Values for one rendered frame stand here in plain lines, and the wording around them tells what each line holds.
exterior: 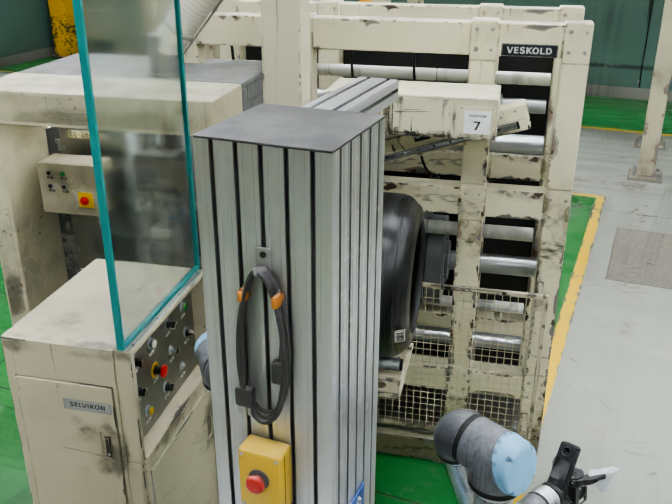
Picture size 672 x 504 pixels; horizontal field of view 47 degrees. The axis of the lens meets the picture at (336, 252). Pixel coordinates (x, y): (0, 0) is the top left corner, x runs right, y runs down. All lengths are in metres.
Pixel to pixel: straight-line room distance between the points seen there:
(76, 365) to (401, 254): 1.03
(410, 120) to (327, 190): 1.57
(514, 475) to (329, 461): 0.42
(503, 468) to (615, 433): 2.53
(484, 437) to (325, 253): 0.63
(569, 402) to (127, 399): 2.66
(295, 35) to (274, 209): 1.31
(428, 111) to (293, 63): 0.52
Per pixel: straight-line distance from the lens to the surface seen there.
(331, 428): 1.41
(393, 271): 2.47
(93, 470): 2.48
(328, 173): 1.19
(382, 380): 2.76
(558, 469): 2.06
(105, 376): 2.26
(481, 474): 1.70
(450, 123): 2.74
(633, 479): 3.91
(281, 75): 2.54
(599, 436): 4.12
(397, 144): 2.92
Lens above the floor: 2.36
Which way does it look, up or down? 24 degrees down
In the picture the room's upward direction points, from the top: straight up
